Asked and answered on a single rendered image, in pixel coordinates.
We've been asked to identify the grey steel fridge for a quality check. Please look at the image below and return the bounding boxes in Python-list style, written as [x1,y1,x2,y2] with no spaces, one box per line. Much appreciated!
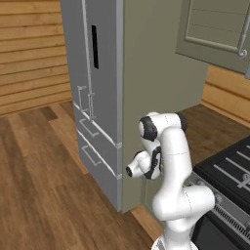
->
[60,0,124,213]

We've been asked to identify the tall olive cupboard panel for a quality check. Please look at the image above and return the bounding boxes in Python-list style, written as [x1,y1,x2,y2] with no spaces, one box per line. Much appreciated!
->
[121,0,210,215]

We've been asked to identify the olive base cupboard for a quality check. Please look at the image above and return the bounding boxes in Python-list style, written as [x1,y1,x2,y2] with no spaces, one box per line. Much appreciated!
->
[141,177,166,227]

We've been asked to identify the black and steel stove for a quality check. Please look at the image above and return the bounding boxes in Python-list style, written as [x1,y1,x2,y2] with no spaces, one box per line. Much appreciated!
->
[189,136,250,250]

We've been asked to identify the olive wall cupboard door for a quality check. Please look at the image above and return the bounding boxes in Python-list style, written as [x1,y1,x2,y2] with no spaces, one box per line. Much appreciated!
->
[175,0,250,75]

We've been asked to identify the silver cupboard door handle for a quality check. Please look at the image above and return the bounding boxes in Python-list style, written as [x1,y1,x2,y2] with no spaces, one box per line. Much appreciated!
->
[236,9,250,60]

